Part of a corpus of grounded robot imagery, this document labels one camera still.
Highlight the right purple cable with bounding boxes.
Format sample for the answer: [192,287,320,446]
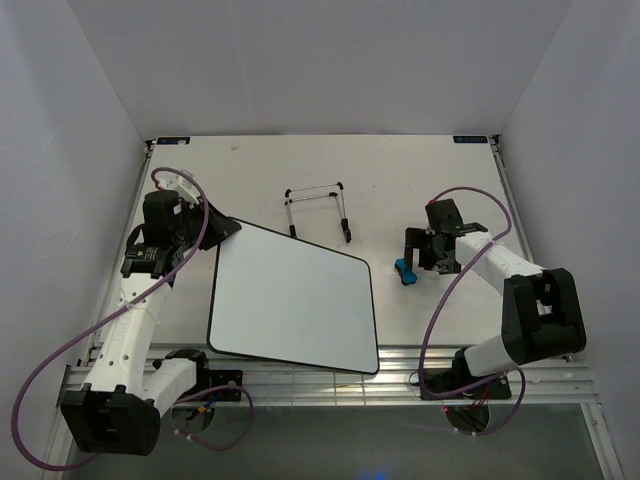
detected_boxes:
[418,186,526,437]

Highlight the black wire whiteboard stand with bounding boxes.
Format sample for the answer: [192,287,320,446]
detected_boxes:
[284,181,353,244]

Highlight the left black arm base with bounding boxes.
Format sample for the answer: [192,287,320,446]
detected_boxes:
[147,348,243,407]

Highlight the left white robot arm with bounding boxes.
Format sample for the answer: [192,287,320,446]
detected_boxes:
[60,187,241,456]

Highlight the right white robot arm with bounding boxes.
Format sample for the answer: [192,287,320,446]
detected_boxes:
[394,199,587,397]

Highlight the right blue corner label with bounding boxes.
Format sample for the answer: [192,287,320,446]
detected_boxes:
[452,135,489,144]

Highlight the blue corner label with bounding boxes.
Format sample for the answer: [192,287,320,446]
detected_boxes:
[155,136,191,146]
[452,135,489,144]

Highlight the blue whiteboard eraser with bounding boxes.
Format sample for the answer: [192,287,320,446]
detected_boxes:
[394,258,417,286]

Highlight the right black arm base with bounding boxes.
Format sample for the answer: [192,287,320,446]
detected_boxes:
[409,349,512,401]

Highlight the purple cable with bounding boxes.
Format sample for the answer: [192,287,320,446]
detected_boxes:
[418,186,526,437]
[10,167,256,472]

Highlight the white whiteboard black frame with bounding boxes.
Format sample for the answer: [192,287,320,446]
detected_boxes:
[207,221,379,375]

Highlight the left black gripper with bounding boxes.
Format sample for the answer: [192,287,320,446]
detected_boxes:
[174,195,241,252]

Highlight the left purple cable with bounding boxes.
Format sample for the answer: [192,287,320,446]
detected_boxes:
[10,167,256,472]

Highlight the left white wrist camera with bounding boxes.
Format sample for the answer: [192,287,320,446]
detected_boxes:
[152,171,201,204]

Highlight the left blue corner label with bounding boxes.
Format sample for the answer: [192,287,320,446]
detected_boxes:
[155,136,191,146]

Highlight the aluminium rail frame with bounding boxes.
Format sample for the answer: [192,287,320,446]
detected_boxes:
[55,134,601,409]

